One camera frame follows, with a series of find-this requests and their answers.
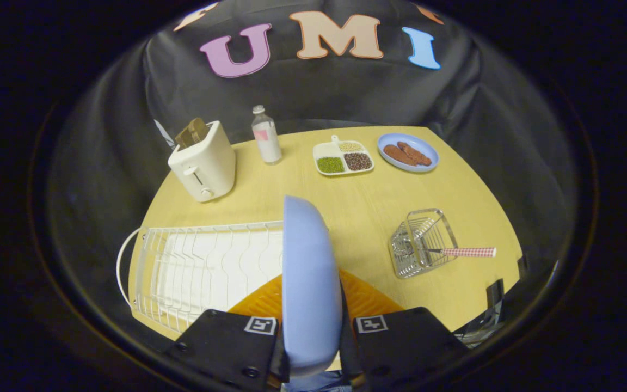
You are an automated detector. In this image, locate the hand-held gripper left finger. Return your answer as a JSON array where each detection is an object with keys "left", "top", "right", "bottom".
[{"left": 164, "top": 274, "right": 291, "bottom": 391}]

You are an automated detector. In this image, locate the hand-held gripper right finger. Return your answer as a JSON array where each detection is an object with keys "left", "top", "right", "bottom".
[{"left": 338, "top": 269, "right": 469, "bottom": 382}]

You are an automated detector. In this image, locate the white wire dish rack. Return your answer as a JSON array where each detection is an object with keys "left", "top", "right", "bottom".
[{"left": 116, "top": 220, "right": 285, "bottom": 334}]

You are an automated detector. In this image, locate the silver wire basket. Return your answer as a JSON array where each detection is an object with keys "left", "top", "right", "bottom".
[{"left": 388, "top": 208, "right": 459, "bottom": 279}]

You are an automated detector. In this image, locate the light blue plate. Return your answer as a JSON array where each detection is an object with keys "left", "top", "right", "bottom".
[{"left": 282, "top": 195, "right": 343, "bottom": 377}]

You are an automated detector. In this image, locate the spoon with red checkered handle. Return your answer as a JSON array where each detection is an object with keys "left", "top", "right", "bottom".
[{"left": 424, "top": 247, "right": 497, "bottom": 258}]

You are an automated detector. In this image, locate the blue plate with sausages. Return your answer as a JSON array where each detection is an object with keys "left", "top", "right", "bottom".
[{"left": 377, "top": 133, "right": 439, "bottom": 173}]

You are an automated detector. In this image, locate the cream white toaster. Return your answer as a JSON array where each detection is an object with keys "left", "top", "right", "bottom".
[{"left": 168, "top": 120, "right": 236, "bottom": 203}]

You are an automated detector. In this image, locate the brown sausage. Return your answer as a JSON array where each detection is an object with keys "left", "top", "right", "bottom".
[
  {"left": 397, "top": 142, "right": 433, "bottom": 166},
  {"left": 383, "top": 144, "right": 417, "bottom": 167}
]

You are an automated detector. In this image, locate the white divided tray of grains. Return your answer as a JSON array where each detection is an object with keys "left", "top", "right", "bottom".
[{"left": 313, "top": 135, "right": 374, "bottom": 176}]

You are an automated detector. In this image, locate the clear bottle with pink label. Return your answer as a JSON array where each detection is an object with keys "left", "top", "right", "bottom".
[{"left": 251, "top": 105, "right": 282, "bottom": 165}]

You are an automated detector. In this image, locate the slice of toast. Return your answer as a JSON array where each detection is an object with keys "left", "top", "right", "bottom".
[{"left": 175, "top": 118, "right": 210, "bottom": 150}]

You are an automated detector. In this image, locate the black backdrop cloth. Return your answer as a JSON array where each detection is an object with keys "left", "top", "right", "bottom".
[{"left": 47, "top": 0, "right": 578, "bottom": 349}]

